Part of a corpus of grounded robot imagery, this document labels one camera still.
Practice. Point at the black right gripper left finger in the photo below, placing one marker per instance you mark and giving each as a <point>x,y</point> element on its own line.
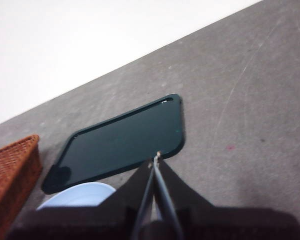
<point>110,220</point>

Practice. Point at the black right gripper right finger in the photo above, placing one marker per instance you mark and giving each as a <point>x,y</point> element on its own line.
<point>215,222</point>

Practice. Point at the black rectangular tray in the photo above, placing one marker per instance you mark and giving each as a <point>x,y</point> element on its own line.
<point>125,142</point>

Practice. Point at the brown wicker basket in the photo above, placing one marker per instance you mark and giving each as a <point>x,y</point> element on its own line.
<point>10,175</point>

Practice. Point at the blue round plate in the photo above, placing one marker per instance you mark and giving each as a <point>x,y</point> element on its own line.
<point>80,196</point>

